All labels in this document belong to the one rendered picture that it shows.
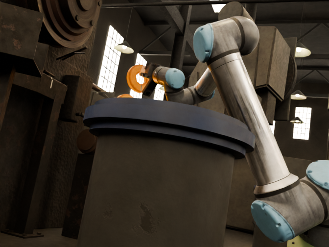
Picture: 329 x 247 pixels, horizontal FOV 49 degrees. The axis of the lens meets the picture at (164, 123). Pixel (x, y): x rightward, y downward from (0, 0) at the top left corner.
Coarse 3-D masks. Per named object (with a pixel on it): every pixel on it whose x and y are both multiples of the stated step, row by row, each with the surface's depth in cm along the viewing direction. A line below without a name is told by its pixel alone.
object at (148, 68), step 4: (148, 64) 185; (152, 64) 184; (144, 68) 187; (148, 68) 184; (152, 68) 184; (144, 72) 188; (148, 72) 183; (152, 72) 184; (144, 76) 185; (148, 76) 184; (152, 76) 179
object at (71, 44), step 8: (32, 0) 154; (40, 0) 154; (32, 8) 156; (40, 8) 154; (48, 24) 160; (40, 32) 164; (48, 32) 161; (56, 32) 165; (48, 40) 169; (56, 40) 166; (64, 40) 171; (80, 40) 183; (72, 48) 178
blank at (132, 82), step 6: (138, 66) 194; (144, 66) 197; (132, 72) 192; (138, 72) 194; (132, 78) 191; (144, 78) 198; (132, 84) 191; (138, 84) 193; (144, 84) 196; (138, 90) 193
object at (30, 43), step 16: (0, 16) 97; (16, 16) 98; (32, 16) 99; (0, 32) 96; (16, 32) 97; (32, 32) 98; (0, 48) 96; (16, 48) 97; (32, 48) 98; (0, 64) 107; (16, 64) 109; (32, 64) 104; (0, 80) 106; (0, 96) 106; (0, 112) 105; (0, 128) 109
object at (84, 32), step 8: (48, 0) 156; (56, 0) 158; (48, 8) 157; (56, 8) 158; (48, 16) 158; (56, 16) 161; (56, 24) 162; (64, 24) 164; (64, 32) 168; (72, 32) 171; (80, 32) 176; (88, 32) 186; (72, 40) 174
